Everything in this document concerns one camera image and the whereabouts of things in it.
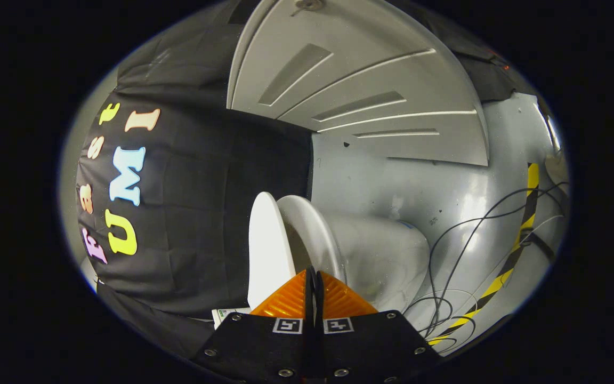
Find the yellow black hazard tape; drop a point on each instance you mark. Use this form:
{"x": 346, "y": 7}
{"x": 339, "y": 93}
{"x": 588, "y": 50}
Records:
{"x": 504, "y": 269}

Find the black backdrop cloth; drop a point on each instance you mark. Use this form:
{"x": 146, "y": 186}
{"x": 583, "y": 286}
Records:
{"x": 205, "y": 224}

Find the white toilet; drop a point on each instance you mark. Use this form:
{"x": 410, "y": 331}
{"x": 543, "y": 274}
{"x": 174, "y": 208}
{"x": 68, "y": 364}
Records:
{"x": 381, "y": 256}

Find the white cabinet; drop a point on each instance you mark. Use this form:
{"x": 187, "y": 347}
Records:
{"x": 371, "y": 80}

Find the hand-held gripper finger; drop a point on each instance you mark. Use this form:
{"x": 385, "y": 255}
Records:
{"x": 310, "y": 293}
{"x": 320, "y": 293}

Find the white toilet lid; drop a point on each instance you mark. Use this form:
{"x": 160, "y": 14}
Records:
{"x": 267, "y": 245}

